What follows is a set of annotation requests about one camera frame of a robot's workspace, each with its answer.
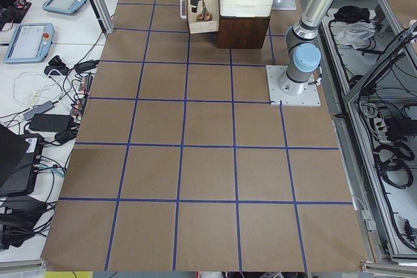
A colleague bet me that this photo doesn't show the wooden top drawer white handle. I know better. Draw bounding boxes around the wooden top drawer white handle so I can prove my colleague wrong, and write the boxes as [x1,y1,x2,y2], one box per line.
[179,0,220,35]

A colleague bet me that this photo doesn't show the black laptop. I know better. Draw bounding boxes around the black laptop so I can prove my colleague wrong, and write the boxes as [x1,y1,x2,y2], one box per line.
[1,126,44,197]

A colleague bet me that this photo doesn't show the blue teach pendant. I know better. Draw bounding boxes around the blue teach pendant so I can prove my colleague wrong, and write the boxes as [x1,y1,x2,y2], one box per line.
[4,23,55,64]
[42,0,87,15]

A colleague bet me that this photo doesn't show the aluminium side rack frame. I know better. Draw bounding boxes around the aluminium side rack frame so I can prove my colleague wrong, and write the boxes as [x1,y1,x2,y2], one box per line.
[321,0,416,266]

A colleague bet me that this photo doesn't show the dark wooden drawer cabinet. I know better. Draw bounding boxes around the dark wooden drawer cabinet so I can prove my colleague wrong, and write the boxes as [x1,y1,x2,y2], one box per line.
[218,16,270,49]

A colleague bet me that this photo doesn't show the white coiled cable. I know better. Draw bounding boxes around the white coiled cable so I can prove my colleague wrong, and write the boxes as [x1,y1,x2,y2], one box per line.
[13,72,63,107]

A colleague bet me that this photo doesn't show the black cloth bundle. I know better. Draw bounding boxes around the black cloth bundle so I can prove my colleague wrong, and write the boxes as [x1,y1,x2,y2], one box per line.
[334,6,370,23]

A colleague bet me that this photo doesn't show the black power adapter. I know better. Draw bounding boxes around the black power adapter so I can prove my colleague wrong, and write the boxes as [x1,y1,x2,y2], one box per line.
[29,113,74,132]

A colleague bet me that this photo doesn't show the white crumpled cloth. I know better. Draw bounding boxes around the white crumpled cloth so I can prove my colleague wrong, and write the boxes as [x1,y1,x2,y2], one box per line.
[335,21,375,49]

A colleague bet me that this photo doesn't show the blue teach pendant near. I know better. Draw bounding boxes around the blue teach pendant near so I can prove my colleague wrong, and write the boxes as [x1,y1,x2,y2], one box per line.
[4,23,55,64]

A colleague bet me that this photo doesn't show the blue teach pendant far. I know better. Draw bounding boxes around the blue teach pendant far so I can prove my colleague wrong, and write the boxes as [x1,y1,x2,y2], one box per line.
[42,0,87,15]

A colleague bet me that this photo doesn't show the grey usb hub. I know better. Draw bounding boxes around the grey usb hub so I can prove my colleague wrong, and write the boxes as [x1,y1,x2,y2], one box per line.
[23,100,55,121]

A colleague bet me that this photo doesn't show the orange grey handled scissors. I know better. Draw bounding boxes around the orange grey handled scissors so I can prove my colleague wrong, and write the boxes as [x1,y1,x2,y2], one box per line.
[196,0,212,21]

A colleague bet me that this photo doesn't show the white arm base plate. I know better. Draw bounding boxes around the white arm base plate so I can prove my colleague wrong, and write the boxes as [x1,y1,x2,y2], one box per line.
[266,65,321,107]

